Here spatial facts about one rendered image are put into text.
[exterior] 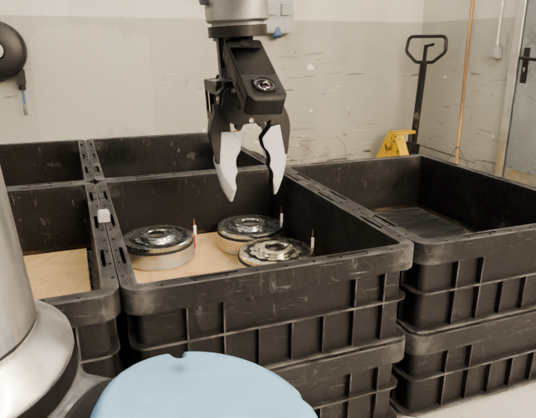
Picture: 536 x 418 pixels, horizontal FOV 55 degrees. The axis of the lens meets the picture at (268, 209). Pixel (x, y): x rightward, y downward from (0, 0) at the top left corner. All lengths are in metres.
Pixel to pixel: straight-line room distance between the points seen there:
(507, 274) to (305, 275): 0.27
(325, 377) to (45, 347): 0.34
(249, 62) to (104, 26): 3.39
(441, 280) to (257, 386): 0.35
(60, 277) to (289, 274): 0.37
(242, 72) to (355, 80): 4.06
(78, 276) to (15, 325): 0.47
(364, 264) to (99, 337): 0.26
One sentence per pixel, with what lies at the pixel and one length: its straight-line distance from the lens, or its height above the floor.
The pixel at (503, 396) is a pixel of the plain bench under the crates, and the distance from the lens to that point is 0.76.
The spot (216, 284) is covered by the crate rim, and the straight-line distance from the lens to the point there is 0.47.
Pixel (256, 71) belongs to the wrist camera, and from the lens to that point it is 0.59.
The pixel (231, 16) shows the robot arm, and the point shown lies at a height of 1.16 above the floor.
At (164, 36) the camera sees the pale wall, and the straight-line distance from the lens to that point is 4.02.
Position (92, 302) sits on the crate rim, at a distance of 0.45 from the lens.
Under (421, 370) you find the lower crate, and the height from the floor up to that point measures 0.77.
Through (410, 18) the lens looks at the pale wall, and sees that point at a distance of 4.91.
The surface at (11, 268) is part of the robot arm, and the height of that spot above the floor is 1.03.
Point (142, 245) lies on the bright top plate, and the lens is 0.75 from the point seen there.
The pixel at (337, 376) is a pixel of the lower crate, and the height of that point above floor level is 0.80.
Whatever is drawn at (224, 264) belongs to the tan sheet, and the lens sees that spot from 0.74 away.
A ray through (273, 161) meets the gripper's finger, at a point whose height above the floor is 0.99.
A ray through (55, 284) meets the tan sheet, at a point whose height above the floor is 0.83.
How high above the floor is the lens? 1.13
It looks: 18 degrees down
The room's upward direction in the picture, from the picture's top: straight up
